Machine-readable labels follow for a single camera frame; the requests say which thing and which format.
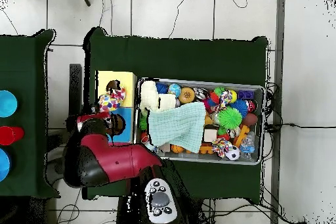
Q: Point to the burger squeeze toy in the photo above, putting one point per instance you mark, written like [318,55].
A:
[187,95]

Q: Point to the small brown football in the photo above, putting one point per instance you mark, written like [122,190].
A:
[250,119]

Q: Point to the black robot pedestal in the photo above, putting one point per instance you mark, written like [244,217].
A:
[197,214]

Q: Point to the shallow clear mesh bin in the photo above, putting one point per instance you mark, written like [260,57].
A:
[261,95]

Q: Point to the lime green spiky ball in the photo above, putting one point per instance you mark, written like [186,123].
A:
[229,118]

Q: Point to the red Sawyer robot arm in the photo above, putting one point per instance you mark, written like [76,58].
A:
[123,161]

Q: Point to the red plastic cup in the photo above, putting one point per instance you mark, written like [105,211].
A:
[10,135]

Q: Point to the orange bone toy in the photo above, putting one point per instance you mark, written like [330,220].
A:
[242,132]

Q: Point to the wooden box with three holes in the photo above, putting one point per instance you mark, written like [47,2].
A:
[128,82]

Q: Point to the mint green waffle cloth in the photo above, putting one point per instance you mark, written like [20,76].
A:
[178,126]

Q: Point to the small soccer ball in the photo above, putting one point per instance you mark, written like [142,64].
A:
[232,153]

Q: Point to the blue spiky ball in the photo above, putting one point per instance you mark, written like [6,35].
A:
[240,105]

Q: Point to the grey round stand base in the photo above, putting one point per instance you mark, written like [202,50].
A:
[53,168]

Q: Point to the colourful polka dot cloth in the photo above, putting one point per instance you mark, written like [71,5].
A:
[111,101]

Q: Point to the blue plastic cup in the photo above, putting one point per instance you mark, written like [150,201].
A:
[4,165]
[7,104]

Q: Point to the globe print ball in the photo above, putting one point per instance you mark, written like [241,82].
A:
[174,90]

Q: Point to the black upright panel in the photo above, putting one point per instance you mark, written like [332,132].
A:
[75,90]

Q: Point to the dark green table cloth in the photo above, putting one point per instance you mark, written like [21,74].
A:
[23,63]
[183,58]

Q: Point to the cream waffle cloth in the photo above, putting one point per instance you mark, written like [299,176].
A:
[149,95]

